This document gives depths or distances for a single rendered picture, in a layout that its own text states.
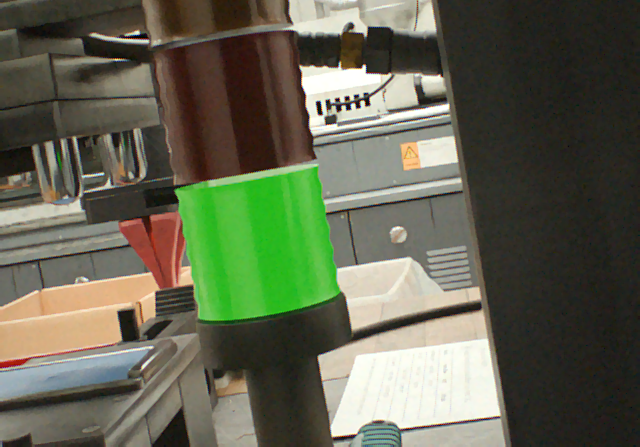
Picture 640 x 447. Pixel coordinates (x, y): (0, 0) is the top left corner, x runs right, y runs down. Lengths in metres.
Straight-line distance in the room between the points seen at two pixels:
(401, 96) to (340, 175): 0.45
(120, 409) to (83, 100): 0.14
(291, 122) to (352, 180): 4.75
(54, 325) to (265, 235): 2.63
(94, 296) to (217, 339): 3.16
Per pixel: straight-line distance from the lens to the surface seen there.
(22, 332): 2.95
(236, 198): 0.29
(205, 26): 0.29
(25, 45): 0.54
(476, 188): 0.49
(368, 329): 1.01
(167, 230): 0.91
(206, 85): 0.29
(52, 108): 0.50
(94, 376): 0.59
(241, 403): 0.86
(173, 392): 0.61
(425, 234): 5.04
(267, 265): 0.29
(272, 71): 0.29
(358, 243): 5.07
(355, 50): 0.63
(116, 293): 3.43
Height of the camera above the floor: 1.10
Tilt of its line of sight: 5 degrees down
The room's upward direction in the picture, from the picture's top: 10 degrees counter-clockwise
